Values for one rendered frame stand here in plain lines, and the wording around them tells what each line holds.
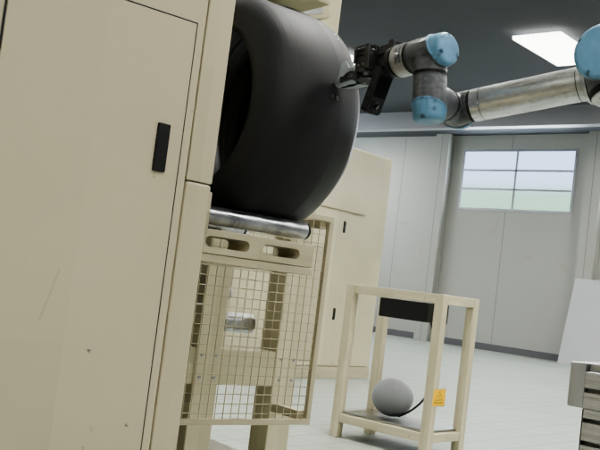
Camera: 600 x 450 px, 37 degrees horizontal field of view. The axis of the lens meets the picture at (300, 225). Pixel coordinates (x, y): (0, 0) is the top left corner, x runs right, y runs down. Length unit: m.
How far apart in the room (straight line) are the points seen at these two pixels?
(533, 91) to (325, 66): 0.53
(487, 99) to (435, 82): 0.14
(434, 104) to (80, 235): 0.93
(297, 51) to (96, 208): 0.99
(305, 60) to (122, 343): 1.05
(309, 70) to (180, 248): 0.89
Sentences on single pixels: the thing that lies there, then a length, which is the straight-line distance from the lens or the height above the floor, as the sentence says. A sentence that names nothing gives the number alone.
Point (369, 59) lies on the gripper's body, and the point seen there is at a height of 1.30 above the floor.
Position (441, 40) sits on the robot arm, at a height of 1.32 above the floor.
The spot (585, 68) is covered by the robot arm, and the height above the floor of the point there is 1.24.
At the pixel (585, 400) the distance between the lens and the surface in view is 1.93.
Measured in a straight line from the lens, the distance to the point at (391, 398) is 4.73.
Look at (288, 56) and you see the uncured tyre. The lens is 2.20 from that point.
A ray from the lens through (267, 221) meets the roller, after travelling 2.28.
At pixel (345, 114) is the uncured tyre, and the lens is 2.27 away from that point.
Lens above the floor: 0.76
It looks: 4 degrees up
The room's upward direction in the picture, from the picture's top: 7 degrees clockwise
